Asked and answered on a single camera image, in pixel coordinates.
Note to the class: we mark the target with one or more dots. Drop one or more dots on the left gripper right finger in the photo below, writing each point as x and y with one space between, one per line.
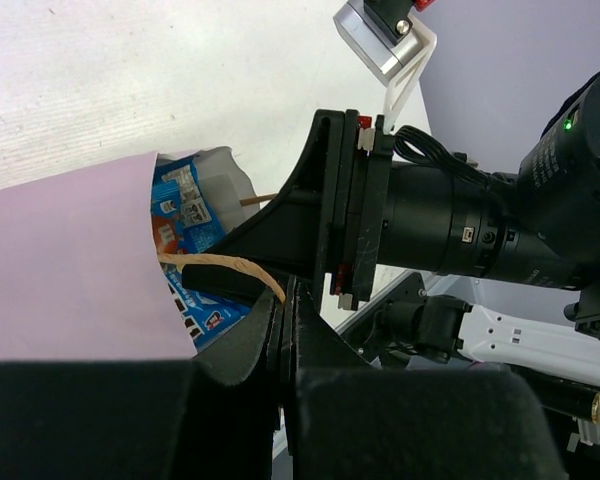
346 419

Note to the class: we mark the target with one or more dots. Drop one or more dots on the pink paper bag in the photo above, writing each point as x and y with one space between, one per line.
80 275

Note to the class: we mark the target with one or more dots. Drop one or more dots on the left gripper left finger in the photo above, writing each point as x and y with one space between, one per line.
208 417

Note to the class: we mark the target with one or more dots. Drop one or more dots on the blue M&M snack packet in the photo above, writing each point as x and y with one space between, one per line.
183 220

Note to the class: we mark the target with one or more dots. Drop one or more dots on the blue cookie snack packet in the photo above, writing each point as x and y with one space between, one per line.
205 316

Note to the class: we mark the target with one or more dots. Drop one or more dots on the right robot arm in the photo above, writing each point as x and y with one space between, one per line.
538 227

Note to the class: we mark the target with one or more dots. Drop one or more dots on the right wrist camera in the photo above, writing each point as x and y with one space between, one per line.
393 44

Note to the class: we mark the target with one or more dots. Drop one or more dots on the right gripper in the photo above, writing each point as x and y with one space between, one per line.
327 218

